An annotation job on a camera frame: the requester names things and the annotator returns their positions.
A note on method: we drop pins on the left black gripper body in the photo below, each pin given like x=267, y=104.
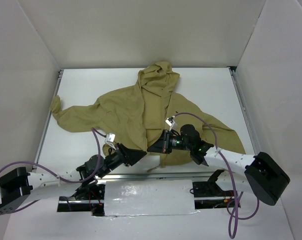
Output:
x=124, y=154

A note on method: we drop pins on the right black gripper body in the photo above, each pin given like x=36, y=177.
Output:
x=166, y=141

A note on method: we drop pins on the tan hooded zip jacket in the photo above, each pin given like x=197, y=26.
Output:
x=136, y=114

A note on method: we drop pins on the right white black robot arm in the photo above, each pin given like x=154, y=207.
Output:
x=259, y=174

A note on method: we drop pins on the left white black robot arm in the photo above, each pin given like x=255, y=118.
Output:
x=20, y=186

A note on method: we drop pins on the white foil covered panel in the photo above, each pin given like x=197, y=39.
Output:
x=148, y=198

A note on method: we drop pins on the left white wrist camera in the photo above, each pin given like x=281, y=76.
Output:
x=110, y=139

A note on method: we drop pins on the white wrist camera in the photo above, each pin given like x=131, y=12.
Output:
x=170, y=121
x=110, y=139

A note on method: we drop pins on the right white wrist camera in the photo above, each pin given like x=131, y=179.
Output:
x=170, y=121

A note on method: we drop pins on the front aluminium rail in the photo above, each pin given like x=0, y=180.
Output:
x=194, y=176

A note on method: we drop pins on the right aluminium side rail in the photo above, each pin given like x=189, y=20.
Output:
x=252, y=135

